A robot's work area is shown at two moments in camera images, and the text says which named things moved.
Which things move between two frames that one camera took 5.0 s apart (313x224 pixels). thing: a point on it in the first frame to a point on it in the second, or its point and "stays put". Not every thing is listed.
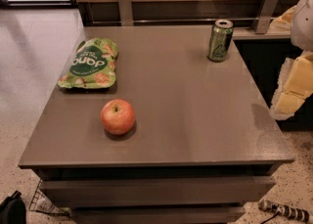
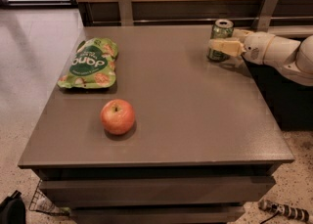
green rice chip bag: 93,65 stays put
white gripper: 303,22 to 255,48
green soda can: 220,39 stays put
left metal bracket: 125,7 stays put
